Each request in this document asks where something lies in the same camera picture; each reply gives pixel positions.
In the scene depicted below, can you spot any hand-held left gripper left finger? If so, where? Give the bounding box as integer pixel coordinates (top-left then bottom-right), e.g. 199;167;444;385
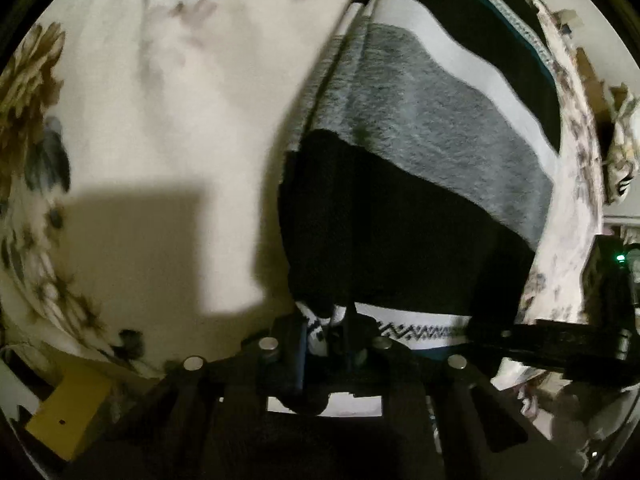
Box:
70;312;327;480

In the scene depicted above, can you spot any striped knit sweater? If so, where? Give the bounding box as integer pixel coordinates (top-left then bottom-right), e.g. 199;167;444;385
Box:
277;0;563;361

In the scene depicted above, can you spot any floral bed sheet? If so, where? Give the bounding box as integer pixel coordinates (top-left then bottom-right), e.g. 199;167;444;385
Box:
0;0;608;421

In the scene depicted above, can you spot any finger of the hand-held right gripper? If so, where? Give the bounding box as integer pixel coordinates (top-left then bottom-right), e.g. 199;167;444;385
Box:
467;317;631;377

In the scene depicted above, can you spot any yellow cardboard box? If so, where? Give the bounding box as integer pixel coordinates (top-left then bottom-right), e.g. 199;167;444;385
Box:
25;362;114;462

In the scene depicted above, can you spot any large cardboard box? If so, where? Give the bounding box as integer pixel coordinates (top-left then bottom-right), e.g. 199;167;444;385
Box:
575;45;615;103

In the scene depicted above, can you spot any pile of clothes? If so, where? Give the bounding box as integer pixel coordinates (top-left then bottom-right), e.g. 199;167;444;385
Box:
602;85;640;206

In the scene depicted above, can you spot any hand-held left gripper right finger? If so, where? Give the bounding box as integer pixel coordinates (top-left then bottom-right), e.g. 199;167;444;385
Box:
341;304;582;480

